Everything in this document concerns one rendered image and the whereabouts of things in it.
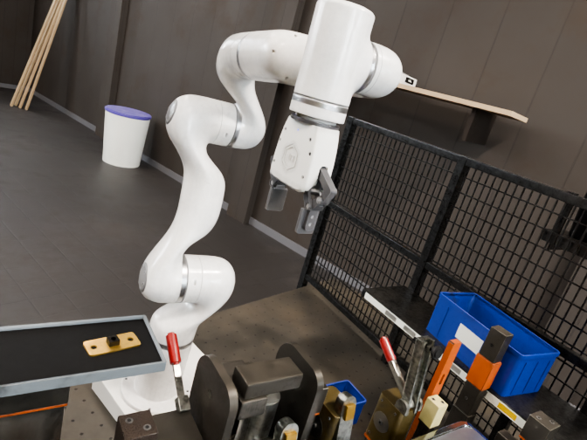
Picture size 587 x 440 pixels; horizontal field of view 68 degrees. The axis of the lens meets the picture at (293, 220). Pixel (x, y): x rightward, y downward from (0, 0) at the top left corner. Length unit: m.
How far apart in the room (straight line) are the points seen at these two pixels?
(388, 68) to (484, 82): 2.98
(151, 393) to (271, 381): 0.59
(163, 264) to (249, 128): 0.37
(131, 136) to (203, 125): 4.98
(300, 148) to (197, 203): 0.43
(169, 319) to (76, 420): 0.36
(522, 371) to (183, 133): 1.01
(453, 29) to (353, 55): 3.21
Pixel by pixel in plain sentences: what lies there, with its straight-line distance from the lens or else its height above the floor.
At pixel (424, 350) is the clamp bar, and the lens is 1.00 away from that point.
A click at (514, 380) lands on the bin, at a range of 1.31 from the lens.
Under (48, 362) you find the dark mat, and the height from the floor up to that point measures 1.16.
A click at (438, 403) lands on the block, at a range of 1.09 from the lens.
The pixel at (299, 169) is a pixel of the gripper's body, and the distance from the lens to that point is 0.64.
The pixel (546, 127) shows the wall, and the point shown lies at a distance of 3.50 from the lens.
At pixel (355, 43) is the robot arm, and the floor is 1.71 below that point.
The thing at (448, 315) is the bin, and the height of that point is 1.12.
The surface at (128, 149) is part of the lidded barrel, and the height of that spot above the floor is 0.25.
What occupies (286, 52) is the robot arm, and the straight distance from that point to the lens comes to 0.77.
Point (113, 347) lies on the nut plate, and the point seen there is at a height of 1.16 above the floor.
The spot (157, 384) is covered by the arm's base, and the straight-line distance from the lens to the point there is 1.26.
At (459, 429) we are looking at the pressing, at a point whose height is 1.00.
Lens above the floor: 1.65
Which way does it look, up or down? 18 degrees down
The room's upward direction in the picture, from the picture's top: 16 degrees clockwise
